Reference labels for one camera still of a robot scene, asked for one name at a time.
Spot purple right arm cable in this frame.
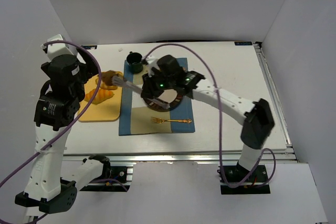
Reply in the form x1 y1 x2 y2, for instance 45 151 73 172
141 43 276 188

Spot left blue logo sticker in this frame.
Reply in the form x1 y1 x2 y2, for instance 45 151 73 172
82 45 98 50

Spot blue beige placemat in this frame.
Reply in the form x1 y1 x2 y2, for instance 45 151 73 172
118 57 196 136

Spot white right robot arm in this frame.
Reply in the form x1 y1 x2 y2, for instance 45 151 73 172
141 55 275 175

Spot dark rimmed ceramic plate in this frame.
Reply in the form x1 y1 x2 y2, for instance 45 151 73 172
143 89 183 112

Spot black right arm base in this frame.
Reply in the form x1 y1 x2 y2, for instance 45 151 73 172
217 165 271 195

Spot blue logo sticker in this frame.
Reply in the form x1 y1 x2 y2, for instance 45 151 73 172
82 45 98 50
234 41 253 46

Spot dark green mug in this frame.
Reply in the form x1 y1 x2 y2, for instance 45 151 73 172
126 51 143 74

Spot striped orange croissant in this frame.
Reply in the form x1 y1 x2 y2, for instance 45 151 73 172
84 89 114 104

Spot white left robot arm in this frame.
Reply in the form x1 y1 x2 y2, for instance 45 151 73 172
15 34 111 214

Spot striped bread roll far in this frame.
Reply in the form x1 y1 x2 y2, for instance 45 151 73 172
100 80 118 90

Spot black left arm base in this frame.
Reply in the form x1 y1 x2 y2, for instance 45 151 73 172
81 166 133 192

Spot gold fork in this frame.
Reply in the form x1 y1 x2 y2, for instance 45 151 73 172
150 117 192 124

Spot yellow plastic tray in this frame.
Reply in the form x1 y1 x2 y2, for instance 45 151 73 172
78 75 122 122

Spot brown chocolate croissant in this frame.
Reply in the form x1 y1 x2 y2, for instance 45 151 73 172
101 70 119 86

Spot metal tongs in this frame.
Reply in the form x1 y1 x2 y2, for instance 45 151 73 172
111 76 170 110

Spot right blue logo sticker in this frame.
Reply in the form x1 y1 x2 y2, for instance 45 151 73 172
234 41 253 46

